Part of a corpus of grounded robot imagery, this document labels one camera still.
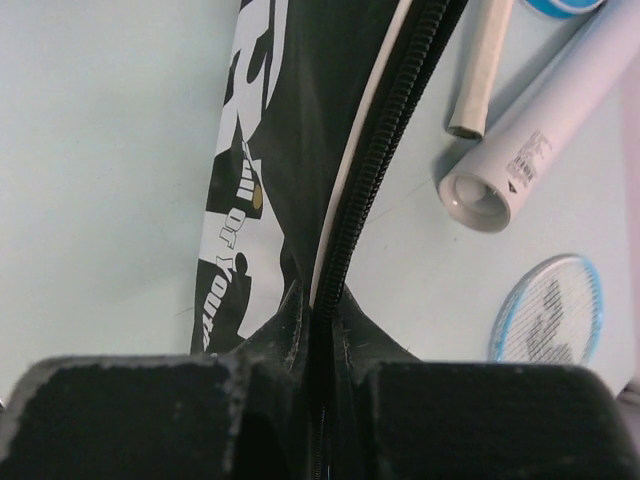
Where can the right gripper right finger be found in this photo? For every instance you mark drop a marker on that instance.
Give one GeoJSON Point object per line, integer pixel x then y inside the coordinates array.
{"type": "Point", "coordinates": [396, 417]}

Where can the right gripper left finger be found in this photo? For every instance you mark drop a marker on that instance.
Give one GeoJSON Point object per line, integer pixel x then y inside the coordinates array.
{"type": "Point", "coordinates": [165, 410]}

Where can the light blue racket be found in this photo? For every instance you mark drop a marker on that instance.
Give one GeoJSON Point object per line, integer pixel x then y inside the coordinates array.
{"type": "Point", "coordinates": [553, 315]}
{"type": "Point", "coordinates": [480, 65]}

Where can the white shuttlecock tube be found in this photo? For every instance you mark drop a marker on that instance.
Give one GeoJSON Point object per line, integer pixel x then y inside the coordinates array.
{"type": "Point", "coordinates": [489, 186]}

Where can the black racket cover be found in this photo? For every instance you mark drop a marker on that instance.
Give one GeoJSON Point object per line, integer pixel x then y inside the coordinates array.
{"type": "Point", "coordinates": [318, 97]}

